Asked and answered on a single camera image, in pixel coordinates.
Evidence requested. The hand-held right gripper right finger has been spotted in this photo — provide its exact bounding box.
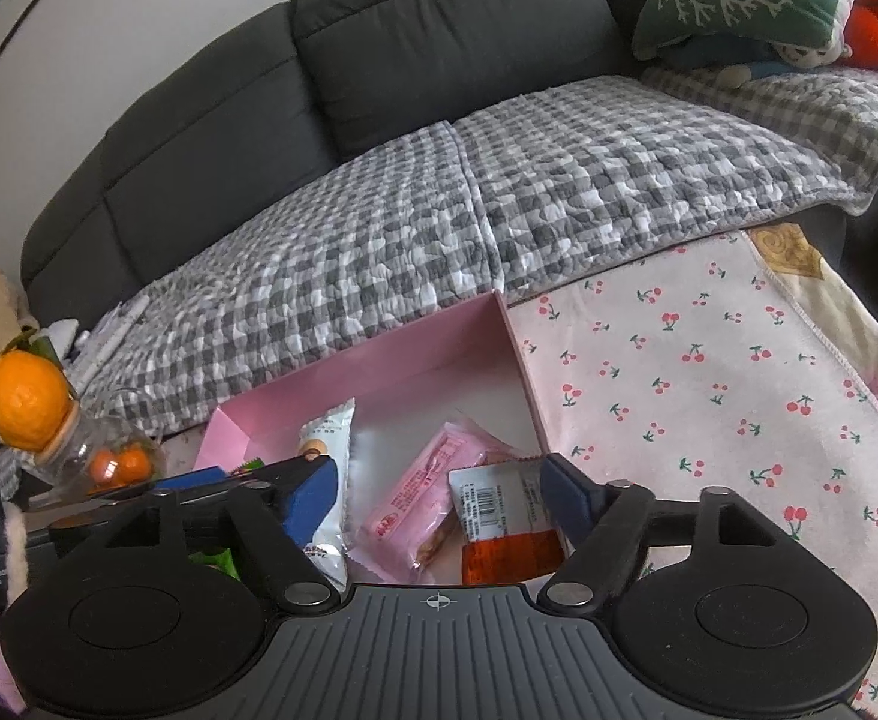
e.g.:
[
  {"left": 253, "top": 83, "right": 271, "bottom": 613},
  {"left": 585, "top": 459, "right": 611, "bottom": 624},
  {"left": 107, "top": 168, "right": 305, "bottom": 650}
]
[{"left": 539, "top": 452, "right": 794, "bottom": 616}]

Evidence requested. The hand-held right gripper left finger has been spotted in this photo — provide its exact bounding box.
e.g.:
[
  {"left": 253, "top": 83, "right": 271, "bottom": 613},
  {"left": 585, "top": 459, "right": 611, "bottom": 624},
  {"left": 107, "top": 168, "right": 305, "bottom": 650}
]
[{"left": 101, "top": 456, "right": 342, "bottom": 614}]

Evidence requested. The white cake snack packet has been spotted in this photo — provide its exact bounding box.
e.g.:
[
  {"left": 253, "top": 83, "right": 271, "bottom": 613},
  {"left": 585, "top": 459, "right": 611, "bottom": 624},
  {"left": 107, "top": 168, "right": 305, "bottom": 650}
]
[{"left": 296, "top": 397, "right": 357, "bottom": 590}]

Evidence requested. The white and orange snack packet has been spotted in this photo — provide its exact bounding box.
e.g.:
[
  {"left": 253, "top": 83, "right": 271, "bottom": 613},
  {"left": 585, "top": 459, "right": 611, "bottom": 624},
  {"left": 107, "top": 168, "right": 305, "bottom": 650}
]
[{"left": 448, "top": 456, "right": 567, "bottom": 586}]

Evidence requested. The pink cardboard box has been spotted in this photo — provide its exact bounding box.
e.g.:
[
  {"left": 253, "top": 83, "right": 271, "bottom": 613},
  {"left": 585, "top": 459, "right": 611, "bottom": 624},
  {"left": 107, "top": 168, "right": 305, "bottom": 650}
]
[{"left": 195, "top": 289, "right": 569, "bottom": 586}]

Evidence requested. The pink snack packet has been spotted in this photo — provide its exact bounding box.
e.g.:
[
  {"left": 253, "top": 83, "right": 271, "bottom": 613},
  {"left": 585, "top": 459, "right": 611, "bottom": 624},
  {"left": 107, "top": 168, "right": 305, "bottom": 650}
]
[{"left": 345, "top": 420, "right": 519, "bottom": 586}]

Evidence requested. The green snack packet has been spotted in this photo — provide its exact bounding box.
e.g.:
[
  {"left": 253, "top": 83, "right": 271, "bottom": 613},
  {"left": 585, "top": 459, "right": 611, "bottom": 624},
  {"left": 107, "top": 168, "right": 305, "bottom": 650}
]
[{"left": 188, "top": 547, "right": 241, "bottom": 583}]

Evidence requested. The glass bowl of tangerines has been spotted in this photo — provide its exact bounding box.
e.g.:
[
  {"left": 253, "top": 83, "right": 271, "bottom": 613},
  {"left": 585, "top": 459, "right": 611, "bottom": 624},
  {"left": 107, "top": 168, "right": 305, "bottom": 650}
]
[{"left": 30, "top": 388, "right": 168, "bottom": 502}]

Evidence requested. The blue packet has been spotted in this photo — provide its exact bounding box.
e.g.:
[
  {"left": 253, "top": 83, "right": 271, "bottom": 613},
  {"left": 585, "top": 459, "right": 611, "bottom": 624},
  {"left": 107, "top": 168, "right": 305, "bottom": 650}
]
[{"left": 158, "top": 467, "right": 227, "bottom": 493}]

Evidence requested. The cherry print tablecloth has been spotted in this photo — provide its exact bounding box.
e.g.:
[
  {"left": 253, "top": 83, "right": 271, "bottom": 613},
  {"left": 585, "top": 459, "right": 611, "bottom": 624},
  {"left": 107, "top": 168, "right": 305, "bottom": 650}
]
[{"left": 161, "top": 229, "right": 878, "bottom": 720}]

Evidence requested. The white plastic object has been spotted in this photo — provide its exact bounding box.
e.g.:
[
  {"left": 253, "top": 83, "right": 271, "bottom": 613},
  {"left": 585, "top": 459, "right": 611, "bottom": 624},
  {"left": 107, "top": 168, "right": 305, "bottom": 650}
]
[{"left": 70, "top": 296, "right": 152, "bottom": 385}]

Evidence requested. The grey checkered quilt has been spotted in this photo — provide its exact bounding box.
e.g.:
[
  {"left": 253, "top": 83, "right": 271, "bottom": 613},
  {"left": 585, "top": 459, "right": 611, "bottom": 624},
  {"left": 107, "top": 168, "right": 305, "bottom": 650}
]
[
  {"left": 0, "top": 75, "right": 878, "bottom": 496},
  {"left": 638, "top": 64, "right": 878, "bottom": 220}
]

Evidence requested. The beige patterned blanket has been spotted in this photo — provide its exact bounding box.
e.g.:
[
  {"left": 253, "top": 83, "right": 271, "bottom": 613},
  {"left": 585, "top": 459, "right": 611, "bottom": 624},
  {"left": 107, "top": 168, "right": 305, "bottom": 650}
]
[{"left": 742, "top": 225, "right": 878, "bottom": 466}]

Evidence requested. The dark grey sofa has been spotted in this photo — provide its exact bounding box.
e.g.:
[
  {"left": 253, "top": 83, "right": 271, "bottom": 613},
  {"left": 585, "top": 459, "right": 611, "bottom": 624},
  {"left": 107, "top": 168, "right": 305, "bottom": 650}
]
[{"left": 19, "top": 0, "right": 878, "bottom": 308}]

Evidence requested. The plush doll with white face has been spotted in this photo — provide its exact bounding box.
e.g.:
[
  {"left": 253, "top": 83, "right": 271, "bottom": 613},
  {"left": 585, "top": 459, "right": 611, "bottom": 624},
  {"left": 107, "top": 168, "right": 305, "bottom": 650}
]
[{"left": 664, "top": 36, "right": 854, "bottom": 87}]

